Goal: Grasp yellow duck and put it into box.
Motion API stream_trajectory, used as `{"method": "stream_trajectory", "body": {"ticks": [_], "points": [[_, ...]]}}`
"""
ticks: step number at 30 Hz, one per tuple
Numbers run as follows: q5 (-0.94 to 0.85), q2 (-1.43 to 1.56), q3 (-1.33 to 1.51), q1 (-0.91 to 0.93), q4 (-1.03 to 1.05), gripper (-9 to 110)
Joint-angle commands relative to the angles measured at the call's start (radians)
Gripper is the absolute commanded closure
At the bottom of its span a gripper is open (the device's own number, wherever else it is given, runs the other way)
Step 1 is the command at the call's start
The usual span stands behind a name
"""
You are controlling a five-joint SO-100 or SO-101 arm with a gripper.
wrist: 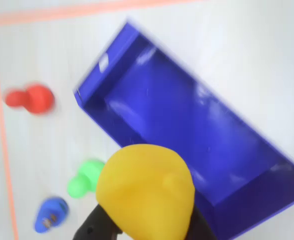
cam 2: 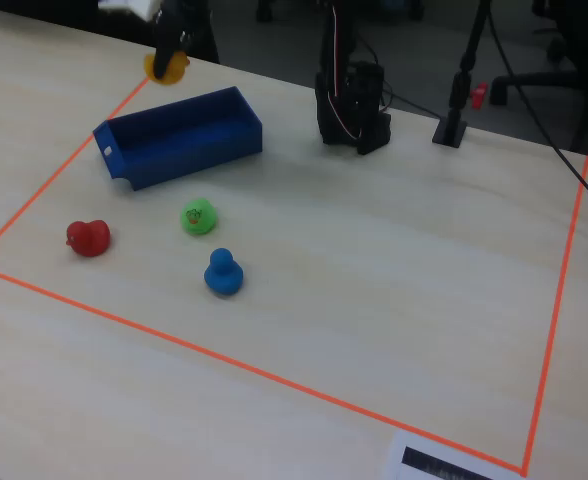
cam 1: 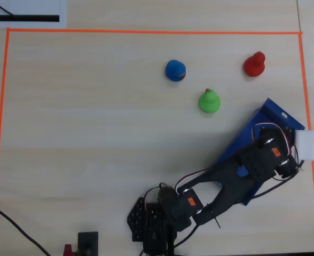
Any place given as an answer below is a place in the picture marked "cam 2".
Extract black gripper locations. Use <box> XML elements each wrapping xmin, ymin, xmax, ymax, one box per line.
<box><xmin>152</xmin><ymin>0</ymin><xmax>221</xmax><ymax>80</ymax></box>

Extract yellow rubber duck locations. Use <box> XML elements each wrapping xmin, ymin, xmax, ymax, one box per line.
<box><xmin>143</xmin><ymin>50</ymin><xmax>192</xmax><ymax>87</ymax></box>

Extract blue plastic box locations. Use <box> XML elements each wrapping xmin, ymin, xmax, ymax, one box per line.
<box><xmin>92</xmin><ymin>85</ymin><xmax>264</xmax><ymax>192</ymax></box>

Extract green rubber duck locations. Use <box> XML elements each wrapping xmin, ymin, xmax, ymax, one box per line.
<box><xmin>180</xmin><ymin>197</ymin><xmax>219</xmax><ymax>237</ymax></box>

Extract red rubber duck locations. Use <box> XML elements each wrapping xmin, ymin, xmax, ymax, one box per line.
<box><xmin>65</xmin><ymin>219</ymin><xmax>112</xmax><ymax>259</ymax></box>

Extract blue rubber duck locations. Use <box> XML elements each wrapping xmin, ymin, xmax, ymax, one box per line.
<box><xmin>203</xmin><ymin>247</ymin><xmax>245</xmax><ymax>296</ymax></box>

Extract orange tape strip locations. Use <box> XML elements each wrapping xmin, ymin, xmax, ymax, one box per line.
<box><xmin>0</xmin><ymin>263</ymin><xmax>528</xmax><ymax>476</ymax></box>
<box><xmin>0</xmin><ymin>77</ymin><xmax>150</xmax><ymax>265</ymax></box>
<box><xmin>520</xmin><ymin>155</ymin><xmax>588</xmax><ymax>476</ymax></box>

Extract red clamp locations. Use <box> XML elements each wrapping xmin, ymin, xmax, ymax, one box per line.
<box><xmin>470</xmin><ymin>81</ymin><xmax>490</xmax><ymax>111</ymax></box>

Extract black office chair base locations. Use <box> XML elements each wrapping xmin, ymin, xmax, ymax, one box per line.
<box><xmin>488</xmin><ymin>34</ymin><xmax>583</xmax><ymax>107</ymax></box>

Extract white paper label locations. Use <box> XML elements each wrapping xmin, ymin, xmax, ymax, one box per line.
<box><xmin>382</xmin><ymin>429</ymin><xmax>523</xmax><ymax>480</ymax></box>

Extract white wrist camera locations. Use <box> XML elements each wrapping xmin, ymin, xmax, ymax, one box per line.
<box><xmin>97</xmin><ymin>0</ymin><xmax>165</xmax><ymax>22</ymax></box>

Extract white and red servo cable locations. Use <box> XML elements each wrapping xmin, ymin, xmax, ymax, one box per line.
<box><xmin>323</xmin><ymin>0</ymin><xmax>365</xmax><ymax>142</ymax></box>

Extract thin black cable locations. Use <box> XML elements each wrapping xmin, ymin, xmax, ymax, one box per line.
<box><xmin>381</xmin><ymin>79</ymin><xmax>448</xmax><ymax>121</ymax></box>

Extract black camera stand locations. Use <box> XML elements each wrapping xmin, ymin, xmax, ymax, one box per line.
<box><xmin>431</xmin><ymin>0</ymin><xmax>493</xmax><ymax>149</ymax></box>

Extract long black cable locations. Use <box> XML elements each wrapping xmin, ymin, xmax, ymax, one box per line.
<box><xmin>486</xmin><ymin>0</ymin><xmax>588</xmax><ymax>219</ymax></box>

